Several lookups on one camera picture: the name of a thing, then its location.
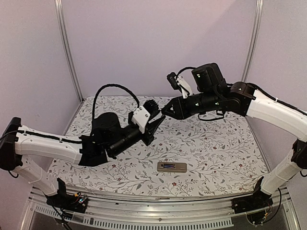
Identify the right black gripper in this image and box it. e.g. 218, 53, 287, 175
161, 90, 221, 120

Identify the black battery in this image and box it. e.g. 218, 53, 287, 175
163, 164, 175, 168

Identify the white remote control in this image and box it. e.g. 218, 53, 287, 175
157, 162, 187, 173

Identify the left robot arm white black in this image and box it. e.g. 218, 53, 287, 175
0, 113, 165, 208

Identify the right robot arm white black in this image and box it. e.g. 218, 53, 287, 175
162, 63, 307, 209

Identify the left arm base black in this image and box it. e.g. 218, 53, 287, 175
45, 178, 88, 214

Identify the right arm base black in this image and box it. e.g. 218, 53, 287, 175
231, 177, 273, 214

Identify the floral patterned table mat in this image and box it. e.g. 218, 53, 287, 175
47, 95, 269, 198

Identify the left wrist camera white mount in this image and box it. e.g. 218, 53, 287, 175
128, 99, 160, 134

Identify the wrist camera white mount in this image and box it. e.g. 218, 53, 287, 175
128, 99, 160, 134
166, 72, 193, 99

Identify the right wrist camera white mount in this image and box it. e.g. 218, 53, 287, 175
166, 72, 193, 99

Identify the right black camera cable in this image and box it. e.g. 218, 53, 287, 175
177, 67, 197, 77

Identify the black camera cable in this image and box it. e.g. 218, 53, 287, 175
93, 83, 141, 120
177, 67, 197, 77

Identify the left black camera cable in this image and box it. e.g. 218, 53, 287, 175
93, 83, 141, 120

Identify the front aluminium rail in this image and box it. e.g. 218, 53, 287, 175
21, 187, 302, 230

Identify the right aluminium frame post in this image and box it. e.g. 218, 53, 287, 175
241, 0, 264, 82

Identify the aluminium frame post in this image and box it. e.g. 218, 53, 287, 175
241, 0, 264, 82
54, 0, 84, 103

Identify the left aluminium frame post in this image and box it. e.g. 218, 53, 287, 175
54, 0, 84, 103

